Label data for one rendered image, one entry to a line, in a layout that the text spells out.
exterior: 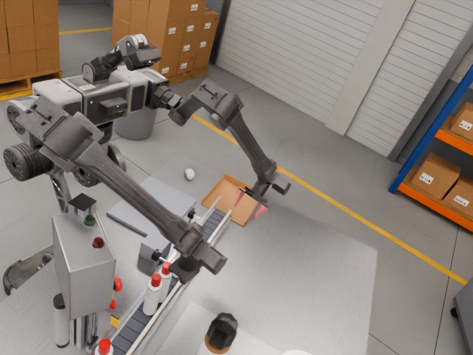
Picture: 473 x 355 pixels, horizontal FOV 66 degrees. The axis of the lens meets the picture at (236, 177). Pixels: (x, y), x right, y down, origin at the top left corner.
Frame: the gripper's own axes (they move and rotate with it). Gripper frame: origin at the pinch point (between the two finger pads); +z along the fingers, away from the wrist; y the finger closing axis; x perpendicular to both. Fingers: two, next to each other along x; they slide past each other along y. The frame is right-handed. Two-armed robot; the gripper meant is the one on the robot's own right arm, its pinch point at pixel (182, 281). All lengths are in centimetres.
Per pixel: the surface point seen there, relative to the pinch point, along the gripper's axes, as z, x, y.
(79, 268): -26.8, 8.4, -30.1
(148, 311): 30.2, 10.2, 0.6
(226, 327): 2.8, -18.6, -0.4
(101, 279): -20.8, 6.2, -25.9
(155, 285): 15.1, 10.3, 1.8
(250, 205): 39, 19, 90
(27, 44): 79, 321, 145
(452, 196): 94, -105, 353
